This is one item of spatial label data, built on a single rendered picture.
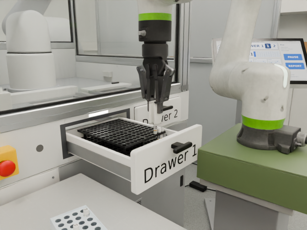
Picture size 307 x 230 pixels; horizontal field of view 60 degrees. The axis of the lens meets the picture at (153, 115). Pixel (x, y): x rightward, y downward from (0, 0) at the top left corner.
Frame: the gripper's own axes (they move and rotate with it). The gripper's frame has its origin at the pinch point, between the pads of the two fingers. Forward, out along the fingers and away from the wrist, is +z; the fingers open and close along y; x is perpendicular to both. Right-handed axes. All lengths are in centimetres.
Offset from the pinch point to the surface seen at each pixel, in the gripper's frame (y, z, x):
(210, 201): -33, 93, 100
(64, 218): 2.0, 17.5, -33.2
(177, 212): -21, 67, 43
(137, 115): -19.4, 6.8, 12.2
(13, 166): -13.9, 8.7, -36.7
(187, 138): 10.9, 6.3, 1.8
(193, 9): -89, -50, 156
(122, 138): -4.0, 6.6, -9.8
